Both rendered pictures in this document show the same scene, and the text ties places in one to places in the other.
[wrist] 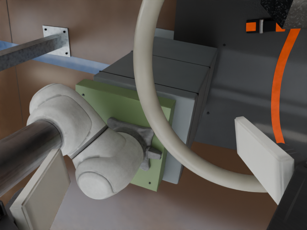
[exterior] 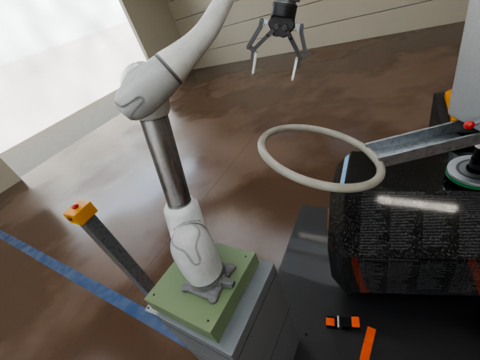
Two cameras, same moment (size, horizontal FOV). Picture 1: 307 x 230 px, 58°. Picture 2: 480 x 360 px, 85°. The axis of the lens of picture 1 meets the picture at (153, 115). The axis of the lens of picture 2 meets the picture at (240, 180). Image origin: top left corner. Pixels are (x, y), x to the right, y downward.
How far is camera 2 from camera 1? 104 cm
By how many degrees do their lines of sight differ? 73
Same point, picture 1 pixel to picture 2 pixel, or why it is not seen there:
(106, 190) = (193, 235)
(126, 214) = not seen: outside the picture
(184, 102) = (265, 264)
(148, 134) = (230, 266)
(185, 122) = (261, 279)
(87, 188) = (180, 234)
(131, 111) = (224, 253)
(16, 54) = (138, 270)
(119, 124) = not seen: hidden behind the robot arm
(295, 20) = (348, 248)
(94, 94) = not seen: hidden behind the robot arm
